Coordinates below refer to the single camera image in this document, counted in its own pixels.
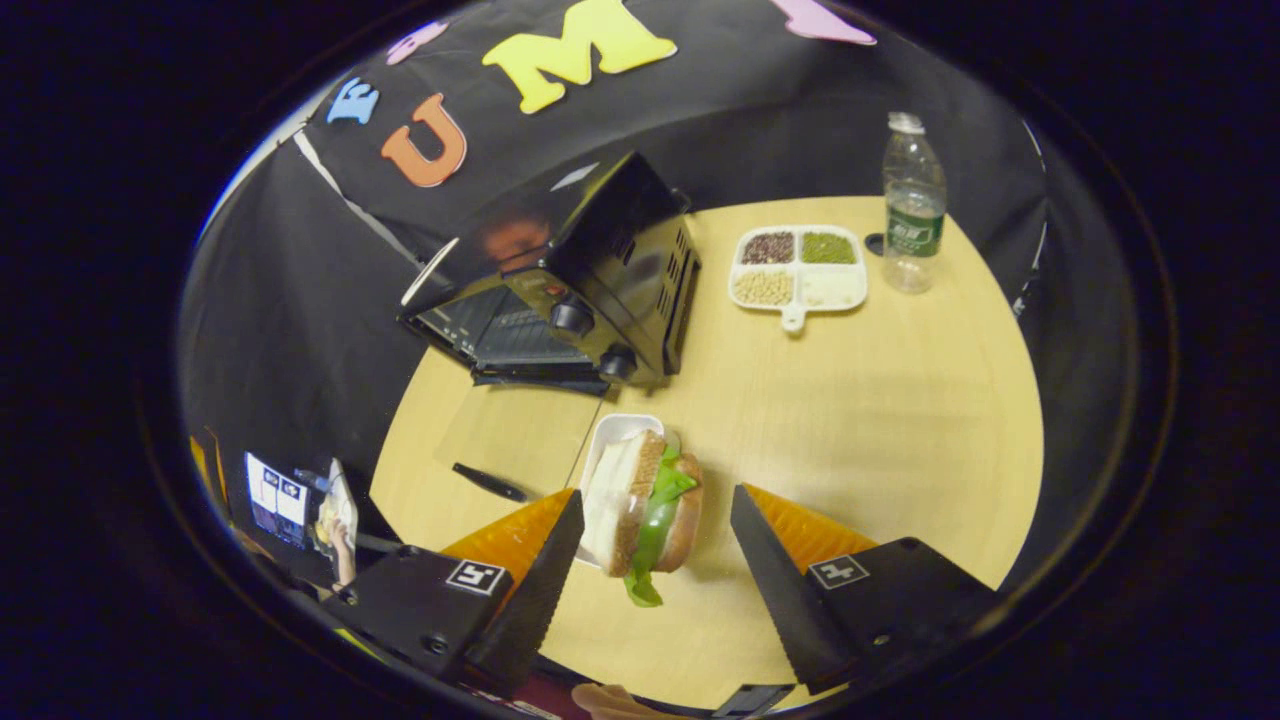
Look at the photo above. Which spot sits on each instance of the white divided tray with beans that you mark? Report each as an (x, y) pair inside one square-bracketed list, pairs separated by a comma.
[(800, 270)]

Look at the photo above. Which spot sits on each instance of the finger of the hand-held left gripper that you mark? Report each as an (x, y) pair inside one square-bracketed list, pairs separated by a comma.
[(275, 500)]

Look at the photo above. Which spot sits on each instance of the small white dish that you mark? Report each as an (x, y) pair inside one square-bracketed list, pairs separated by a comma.
[(620, 428)]

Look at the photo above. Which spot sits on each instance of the black electric oven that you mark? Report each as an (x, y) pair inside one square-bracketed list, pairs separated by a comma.
[(620, 260)]

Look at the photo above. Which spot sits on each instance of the black backdrop cloth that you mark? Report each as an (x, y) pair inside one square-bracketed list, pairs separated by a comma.
[(700, 120)]

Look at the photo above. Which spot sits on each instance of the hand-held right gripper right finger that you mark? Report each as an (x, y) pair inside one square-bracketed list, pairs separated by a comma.
[(775, 590)]

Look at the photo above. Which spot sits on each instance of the dark bottle cap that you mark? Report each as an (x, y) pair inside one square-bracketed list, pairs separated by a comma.
[(874, 243)]

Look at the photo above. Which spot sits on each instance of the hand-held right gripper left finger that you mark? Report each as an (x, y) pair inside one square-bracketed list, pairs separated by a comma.
[(535, 600)]

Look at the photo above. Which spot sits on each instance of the sandwich with green lettuce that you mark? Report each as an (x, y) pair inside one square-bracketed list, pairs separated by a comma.
[(650, 510)]

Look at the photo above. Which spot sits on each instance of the clear plastic water bottle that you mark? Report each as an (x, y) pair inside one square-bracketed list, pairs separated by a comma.
[(912, 215)]

